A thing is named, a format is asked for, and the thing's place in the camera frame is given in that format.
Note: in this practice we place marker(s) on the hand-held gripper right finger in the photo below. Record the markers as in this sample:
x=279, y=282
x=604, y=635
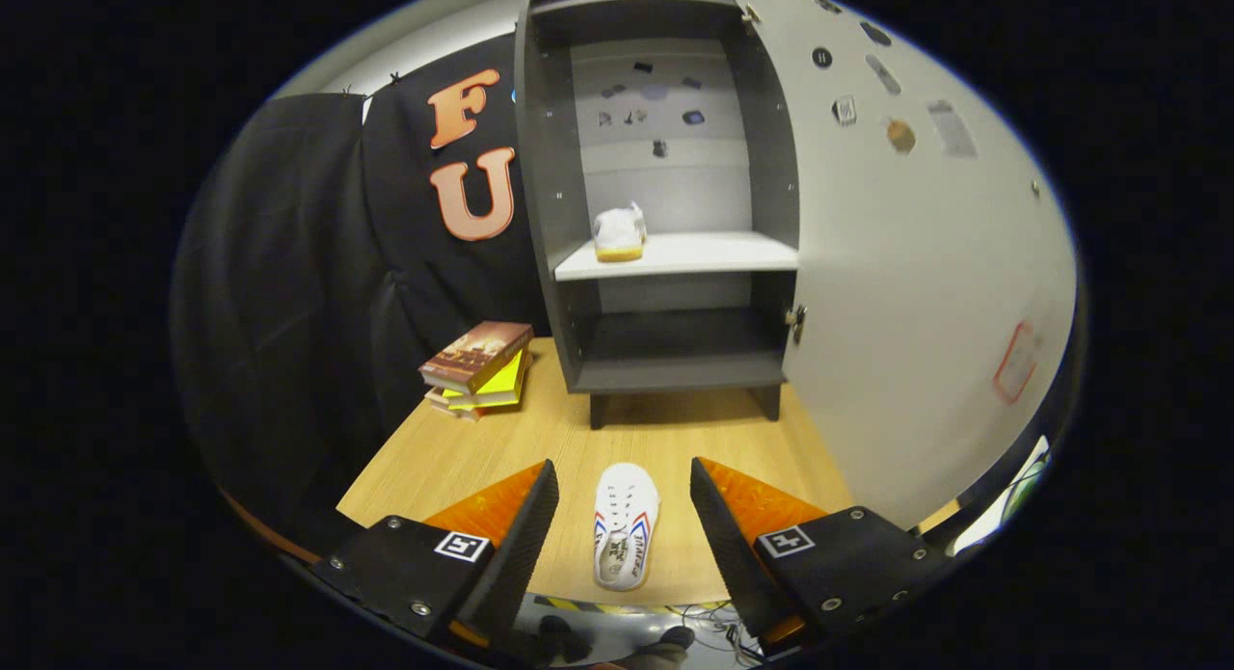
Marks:
x=728, y=554

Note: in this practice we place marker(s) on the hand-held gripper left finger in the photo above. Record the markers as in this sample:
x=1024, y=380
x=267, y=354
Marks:
x=521, y=554

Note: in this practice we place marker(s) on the white canvas shoe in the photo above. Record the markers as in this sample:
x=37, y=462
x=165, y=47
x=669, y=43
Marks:
x=619, y=231
x=627, y=525

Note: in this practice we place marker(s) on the metal door hinge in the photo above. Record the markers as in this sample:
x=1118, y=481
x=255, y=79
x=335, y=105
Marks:
x=795, y=321
x=750, y=15

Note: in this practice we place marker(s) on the white cabinet shelf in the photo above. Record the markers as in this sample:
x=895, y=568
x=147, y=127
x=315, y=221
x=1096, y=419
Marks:
x=694, y=254

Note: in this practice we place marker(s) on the person's left foot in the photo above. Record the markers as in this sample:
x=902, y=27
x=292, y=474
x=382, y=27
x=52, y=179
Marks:
x=567, y=639

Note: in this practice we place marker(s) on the person's foot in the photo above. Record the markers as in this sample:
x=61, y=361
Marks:
x=567, y=639
x=667, y=643

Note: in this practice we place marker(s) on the person's right foot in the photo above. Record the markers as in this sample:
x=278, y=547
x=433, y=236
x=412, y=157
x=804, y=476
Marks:
x=667, y=643

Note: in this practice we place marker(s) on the pale thin book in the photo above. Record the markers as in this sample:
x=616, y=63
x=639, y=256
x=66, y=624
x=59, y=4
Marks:
x=453, y=405

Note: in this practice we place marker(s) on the yellow cover book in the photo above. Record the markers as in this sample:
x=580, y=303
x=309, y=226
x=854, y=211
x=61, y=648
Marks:
x=506, y=381

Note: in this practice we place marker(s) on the row of black cloth clips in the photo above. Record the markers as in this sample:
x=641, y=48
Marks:
x=393, y=77

